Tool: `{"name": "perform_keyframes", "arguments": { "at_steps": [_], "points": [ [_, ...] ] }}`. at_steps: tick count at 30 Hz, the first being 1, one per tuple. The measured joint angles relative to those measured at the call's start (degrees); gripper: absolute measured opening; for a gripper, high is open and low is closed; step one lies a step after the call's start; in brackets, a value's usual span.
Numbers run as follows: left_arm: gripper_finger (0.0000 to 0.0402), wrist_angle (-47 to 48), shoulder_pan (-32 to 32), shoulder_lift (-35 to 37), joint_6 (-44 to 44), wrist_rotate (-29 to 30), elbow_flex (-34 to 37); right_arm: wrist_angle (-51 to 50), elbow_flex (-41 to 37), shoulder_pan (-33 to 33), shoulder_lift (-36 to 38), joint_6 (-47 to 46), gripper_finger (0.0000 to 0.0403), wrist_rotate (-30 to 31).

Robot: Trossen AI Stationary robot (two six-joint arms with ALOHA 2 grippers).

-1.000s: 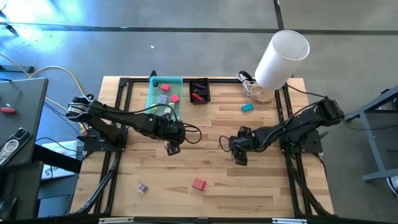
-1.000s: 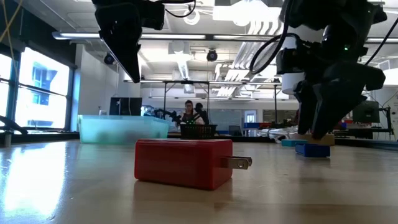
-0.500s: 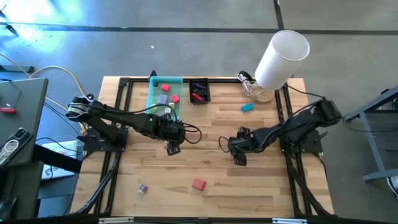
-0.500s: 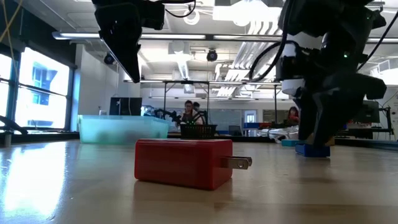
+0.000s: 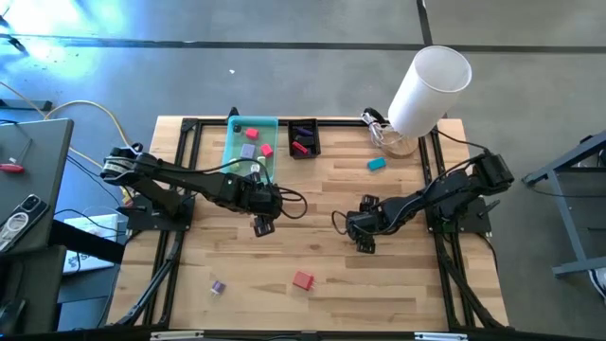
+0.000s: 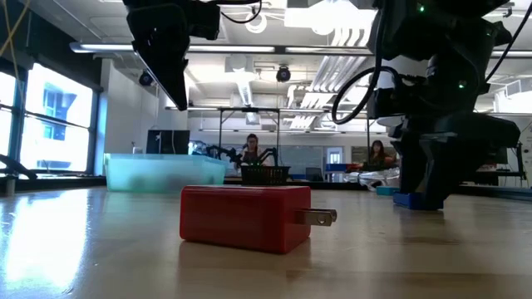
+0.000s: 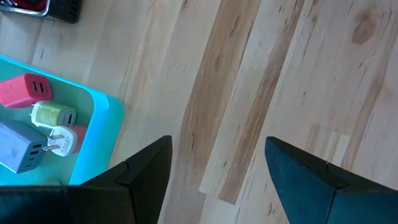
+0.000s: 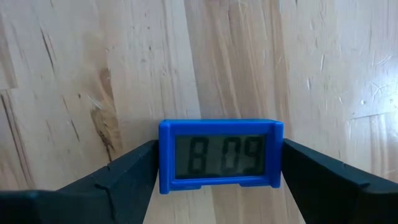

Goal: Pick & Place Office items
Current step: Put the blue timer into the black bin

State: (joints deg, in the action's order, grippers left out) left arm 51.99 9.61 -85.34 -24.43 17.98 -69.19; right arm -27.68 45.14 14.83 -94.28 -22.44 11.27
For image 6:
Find long ceiling light bar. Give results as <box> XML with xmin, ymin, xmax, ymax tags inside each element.
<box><xmin>69</xmin><ymin>41</ymin><xmax>532</xmax><ymax>58</ymax></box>

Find small black basket bin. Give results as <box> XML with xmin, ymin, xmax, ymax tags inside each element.
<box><xmin>239</xmin><ymin>165</ymin><xmax>292</xmax><ymax>187</ymax></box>

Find teal translucent plastic tray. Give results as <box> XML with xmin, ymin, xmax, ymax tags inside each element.
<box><xmin>103</xmin><ymin>153</ymin><xmax>228</xmax><ymax>194</ymax></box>

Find black background rig frame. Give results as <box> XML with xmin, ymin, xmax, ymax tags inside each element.
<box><xmin>165</xmin><ymin>105</ymin><xmax>377</xmax><ymax>165</ymax></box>

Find black computer monitor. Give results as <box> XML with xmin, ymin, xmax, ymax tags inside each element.
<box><xmin>145</xmin><ymin>129</ymin><xmax>191</xmax><ymax>155</ymax></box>

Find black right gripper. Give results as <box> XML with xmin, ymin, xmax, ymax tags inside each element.
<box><xmin>367</xmin><ymin>51</ymin><xmax>522</xmax><ymax>208</ymax></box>

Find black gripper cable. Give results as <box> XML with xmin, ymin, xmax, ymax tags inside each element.
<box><xmin>331</xmin><ymin>65</ymin><xmax>402</xmax><ymax>125</ymax></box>
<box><xmin>215</xmin><ymin>0</ymin><xmax>264</xmax><ymax>25</ymax></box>

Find white ceiling ducts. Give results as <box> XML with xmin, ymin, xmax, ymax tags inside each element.
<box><xmin>286</xmin><ymin>24</ymin><xmax>378</xmax><ymax>130</ymax></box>

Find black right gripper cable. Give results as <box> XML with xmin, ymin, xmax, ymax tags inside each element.
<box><xmin>331</xmin><ymin>65</ymin><xmax>402</xmax><ymax>125</ymax></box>

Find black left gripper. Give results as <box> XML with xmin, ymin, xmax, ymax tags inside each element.
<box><xmin>122</xmin><ymin>0</ymin><xmax>222</xmax><ymax>112</ymax></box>

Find person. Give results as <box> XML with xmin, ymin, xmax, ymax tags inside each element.
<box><xmin>362</xmin><ymin>140</ymin><xmax>399</xmax><ymax>172</ymax></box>
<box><xmin>236</xmin><ymin>132</ymin><xmax>276</xmax><ymax>167</ymax></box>

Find large red plug charger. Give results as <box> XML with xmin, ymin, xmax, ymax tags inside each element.
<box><xmin>179</xmin><ymin>184</ymin><xmax>338</xmax><ymax>256</ymax></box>

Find white cylinder shade table lamp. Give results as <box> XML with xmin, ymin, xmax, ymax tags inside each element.
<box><xmin>373</xmin><ymin>53</ymin><xmax>431</xmax><ymax>129</ymax></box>

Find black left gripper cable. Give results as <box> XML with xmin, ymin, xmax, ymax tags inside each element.
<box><xmin>215</xmin><ymin>0</ymin><xmax>264</xmax><ymax>25</ymax></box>

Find black aluminium table frame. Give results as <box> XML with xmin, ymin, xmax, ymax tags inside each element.
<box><xmin>0</xmin><ymin>176</ymin><xmax>532</xmax><ymax>199</ymax></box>

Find blue usb tester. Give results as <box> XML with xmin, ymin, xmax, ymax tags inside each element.
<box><xmin>392</xmin><ymin>191</ymin><xmax>444</xmax><ymax>212</ymax></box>

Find large window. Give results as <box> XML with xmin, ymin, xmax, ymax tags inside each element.
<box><xmin>0</xmin><ymin>61</ymin><xmax>103</xmax><ymax>175</ymax></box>

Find white ring light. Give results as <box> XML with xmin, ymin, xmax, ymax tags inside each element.
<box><xmin>244</xmin><ymin>11</ymin><xmax>268</xmax><ymax>35</ymax></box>

